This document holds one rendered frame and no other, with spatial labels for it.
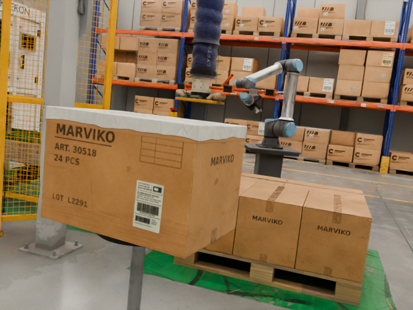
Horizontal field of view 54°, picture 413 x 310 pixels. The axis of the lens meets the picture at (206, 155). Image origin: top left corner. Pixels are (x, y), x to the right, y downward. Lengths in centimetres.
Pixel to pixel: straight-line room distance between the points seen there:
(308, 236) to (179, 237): 146
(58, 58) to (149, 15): 909
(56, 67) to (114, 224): 162
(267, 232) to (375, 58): 824
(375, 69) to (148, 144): 943
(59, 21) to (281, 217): 186
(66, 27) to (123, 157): 163
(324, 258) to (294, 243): 19
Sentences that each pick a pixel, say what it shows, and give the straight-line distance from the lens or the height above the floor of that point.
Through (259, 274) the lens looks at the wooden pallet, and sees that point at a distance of 271.
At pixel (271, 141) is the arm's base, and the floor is 82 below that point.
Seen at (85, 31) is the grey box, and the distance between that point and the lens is 291.
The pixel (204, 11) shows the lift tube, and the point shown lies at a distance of 346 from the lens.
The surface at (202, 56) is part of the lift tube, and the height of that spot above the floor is 149.
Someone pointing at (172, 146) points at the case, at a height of 95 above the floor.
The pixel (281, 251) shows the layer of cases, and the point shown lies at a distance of 264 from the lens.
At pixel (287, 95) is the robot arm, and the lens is 392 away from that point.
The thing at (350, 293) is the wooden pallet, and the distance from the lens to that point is 269.
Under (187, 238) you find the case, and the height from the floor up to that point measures 68.
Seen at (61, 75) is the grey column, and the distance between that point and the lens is 278.
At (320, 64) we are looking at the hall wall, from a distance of 1176.
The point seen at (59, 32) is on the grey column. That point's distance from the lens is 281.
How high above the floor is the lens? 107
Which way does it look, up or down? 7 degrees down
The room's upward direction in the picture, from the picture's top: 6 degrees clockwise
